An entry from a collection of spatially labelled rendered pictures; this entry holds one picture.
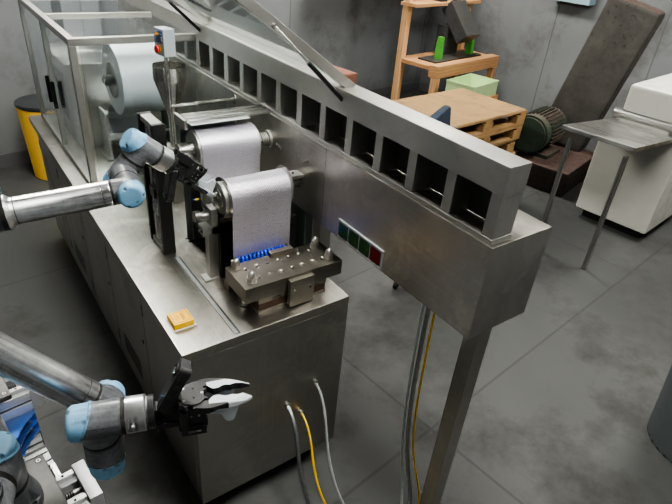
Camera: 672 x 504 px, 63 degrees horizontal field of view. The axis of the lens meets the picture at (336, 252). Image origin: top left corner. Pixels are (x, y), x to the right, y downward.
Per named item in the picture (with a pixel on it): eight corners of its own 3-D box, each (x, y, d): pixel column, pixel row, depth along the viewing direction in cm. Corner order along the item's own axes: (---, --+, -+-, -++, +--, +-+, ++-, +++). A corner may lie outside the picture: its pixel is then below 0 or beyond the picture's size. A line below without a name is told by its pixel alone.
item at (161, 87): (160, 195, 264) (148, 76, 235) (187, 190, 272) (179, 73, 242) (170, 207, 255) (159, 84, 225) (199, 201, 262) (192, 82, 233)
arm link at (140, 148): (113, 143, 165) (130, 121, 164) (144, 161, 173) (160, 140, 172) (120, 155, 160) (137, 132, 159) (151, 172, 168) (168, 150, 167)
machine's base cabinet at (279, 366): (58, 238, 390) (33, 121, 345) (148, 219, 424) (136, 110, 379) (202, 520, 221) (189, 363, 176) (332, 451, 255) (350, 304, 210)
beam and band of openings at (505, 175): (119, 21, 346) (114, -19, 334) (132, 21, 350) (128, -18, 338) (490, 246, 139) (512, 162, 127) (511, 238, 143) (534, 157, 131)
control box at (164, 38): (151, 54, 211) (148, 26, 205) (166, 52, 215) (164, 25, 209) (161, 58, 207) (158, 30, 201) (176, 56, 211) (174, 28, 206)
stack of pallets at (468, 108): (432, 225, 453) (451, 131, 411) (365, 190, 501) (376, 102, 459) (508, 193, 521) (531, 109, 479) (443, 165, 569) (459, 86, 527)
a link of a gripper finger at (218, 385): (245, 394, 125) (205, 404, 121) (245, 372, 123) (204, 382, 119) (250, 402, 122) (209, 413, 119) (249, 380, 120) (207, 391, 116)
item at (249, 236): (233, 266, 202) (232, 223, 192) (288, 251, 214) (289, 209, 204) (234, 267, 201) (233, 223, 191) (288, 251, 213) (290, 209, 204)
